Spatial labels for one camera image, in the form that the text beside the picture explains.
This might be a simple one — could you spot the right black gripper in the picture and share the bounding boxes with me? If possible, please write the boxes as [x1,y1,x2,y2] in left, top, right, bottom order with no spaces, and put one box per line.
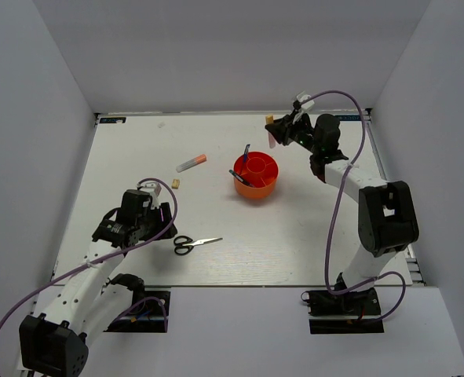
[266,110,321,155]

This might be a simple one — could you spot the blue gel pen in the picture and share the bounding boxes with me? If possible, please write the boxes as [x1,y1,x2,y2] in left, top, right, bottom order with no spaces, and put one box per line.
[242,144,250,164]

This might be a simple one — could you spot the small tan eraser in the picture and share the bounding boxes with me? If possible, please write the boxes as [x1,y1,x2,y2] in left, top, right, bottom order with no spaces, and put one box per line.
[171,179,180,189]

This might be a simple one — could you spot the green gel pen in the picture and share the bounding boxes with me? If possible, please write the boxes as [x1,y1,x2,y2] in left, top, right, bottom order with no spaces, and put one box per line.
[228,170,254,188]

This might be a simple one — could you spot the orange-capped highlighter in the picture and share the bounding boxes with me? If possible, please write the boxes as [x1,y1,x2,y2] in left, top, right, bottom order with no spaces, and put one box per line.
[176,154,207,173]

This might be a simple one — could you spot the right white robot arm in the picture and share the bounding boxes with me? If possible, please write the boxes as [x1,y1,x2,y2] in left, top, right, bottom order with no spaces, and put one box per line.
[265,114,419,313]

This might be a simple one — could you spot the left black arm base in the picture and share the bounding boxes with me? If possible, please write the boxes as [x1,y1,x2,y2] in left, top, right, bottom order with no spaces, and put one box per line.
[105,290,171,334]

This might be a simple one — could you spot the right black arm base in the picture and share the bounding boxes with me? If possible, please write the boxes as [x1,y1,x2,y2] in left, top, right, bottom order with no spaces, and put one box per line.
[301,288,384,335]

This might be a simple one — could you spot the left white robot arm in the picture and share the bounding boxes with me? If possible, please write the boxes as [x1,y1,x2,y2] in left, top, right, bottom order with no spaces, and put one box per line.
[19,183,177,376]

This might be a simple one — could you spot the orange round compartment container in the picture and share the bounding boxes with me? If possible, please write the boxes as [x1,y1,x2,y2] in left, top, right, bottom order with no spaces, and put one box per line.
[232,151,279,199]

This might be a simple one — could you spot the right blue corner label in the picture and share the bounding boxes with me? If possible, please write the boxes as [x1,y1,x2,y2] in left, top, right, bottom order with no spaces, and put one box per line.
[337,115,361,122]

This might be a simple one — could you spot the blue corner label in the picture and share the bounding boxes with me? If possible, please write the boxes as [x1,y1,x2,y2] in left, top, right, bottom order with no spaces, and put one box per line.
[337,115,361,122]
[99,117,126,124]

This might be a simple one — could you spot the left blue corner label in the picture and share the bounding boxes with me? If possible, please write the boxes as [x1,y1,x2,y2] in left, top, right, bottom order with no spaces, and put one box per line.
[99,117,126,124]

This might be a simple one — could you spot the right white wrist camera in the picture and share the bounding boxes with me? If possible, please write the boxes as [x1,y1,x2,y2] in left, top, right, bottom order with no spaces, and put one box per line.
[293,91,315,113]

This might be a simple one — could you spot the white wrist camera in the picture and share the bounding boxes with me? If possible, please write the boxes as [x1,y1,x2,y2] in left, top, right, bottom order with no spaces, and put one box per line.
[293,91,315,113]
[137,181,162,209]

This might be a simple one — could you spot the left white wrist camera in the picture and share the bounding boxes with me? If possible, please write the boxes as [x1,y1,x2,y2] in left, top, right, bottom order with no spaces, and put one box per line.
[137,181,162,209]

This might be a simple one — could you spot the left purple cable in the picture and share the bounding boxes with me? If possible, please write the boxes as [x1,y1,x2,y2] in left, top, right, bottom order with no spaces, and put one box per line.
[0,178,179,376]

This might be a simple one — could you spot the purple cable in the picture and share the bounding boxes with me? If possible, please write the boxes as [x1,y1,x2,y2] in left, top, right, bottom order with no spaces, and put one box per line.
[0,178,179,376]
[300,90,407,325]

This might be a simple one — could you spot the black-handled scissors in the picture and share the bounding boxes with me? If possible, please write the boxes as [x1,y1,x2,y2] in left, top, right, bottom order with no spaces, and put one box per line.
[174,236,222,256]

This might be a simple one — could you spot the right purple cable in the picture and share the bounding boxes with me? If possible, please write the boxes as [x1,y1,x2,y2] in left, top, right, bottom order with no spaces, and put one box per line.
[300,90,407,325]

